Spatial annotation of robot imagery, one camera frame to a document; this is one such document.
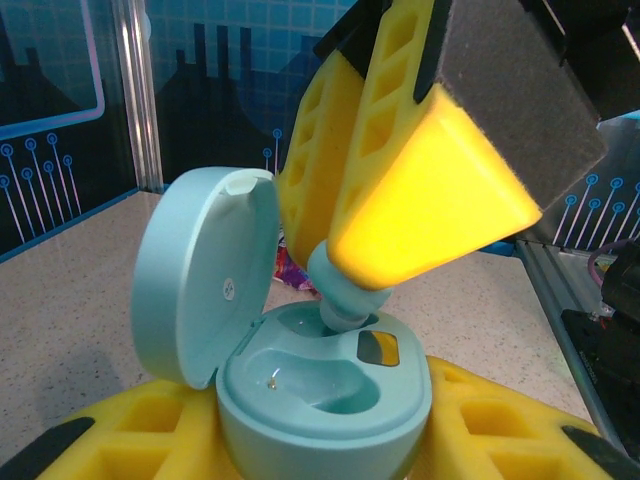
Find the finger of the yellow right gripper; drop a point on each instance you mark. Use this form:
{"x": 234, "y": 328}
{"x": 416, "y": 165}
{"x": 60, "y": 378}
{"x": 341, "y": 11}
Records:
{"x": 425, "y": 200}
{"x": 310, "y": 175}

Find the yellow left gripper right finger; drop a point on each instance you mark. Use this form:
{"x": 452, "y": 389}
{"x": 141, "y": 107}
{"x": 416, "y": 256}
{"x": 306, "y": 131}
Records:
{"x": 500, "y": 440}

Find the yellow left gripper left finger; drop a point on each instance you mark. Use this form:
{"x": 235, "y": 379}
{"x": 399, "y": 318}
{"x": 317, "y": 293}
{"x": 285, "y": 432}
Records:
{"x": 125, "y": 440}

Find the white earbud charging case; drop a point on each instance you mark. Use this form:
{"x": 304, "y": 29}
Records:
{"x": 200, "y": 280}

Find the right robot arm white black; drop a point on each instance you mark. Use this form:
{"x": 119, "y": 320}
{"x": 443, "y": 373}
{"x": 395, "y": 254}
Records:
{"x": 622, "y": 285}

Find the purple candy packet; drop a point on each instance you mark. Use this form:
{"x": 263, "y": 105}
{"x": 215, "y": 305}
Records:
{"x": 290, "y": 272}

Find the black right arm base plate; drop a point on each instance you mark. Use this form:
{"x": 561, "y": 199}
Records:
{"x": 600, "y": 360}

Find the long aluminium base rail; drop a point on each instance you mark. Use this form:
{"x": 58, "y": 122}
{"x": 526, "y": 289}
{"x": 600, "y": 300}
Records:
{"x": 550, "y": 280}

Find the aluminium frame post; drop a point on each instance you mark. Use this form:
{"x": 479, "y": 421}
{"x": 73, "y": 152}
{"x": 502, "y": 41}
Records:
{"x": 137, "y": 100}

